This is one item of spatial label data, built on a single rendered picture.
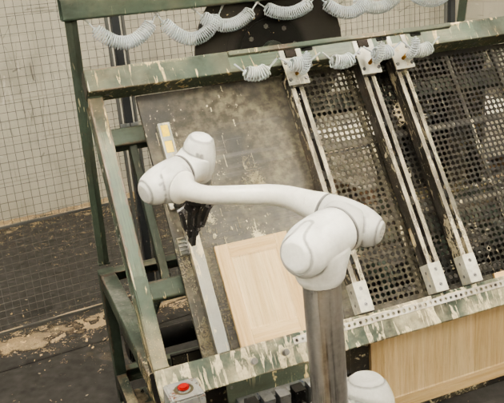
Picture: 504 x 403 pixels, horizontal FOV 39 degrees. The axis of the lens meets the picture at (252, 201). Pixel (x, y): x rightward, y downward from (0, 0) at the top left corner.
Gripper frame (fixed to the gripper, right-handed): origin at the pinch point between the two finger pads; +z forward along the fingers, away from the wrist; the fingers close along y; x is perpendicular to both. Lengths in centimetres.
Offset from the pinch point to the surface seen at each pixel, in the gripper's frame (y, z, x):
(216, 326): -9.6, 44.1, 7.2
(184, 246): -8.8, 28.3, -22.4
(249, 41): -84, -3, -115
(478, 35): -174, -23, -56
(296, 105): -73, -5, -53
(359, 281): -71, 38, 13
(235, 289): -22.5, 38.7, -2.9
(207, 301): -9.5, 38.8, -1.2
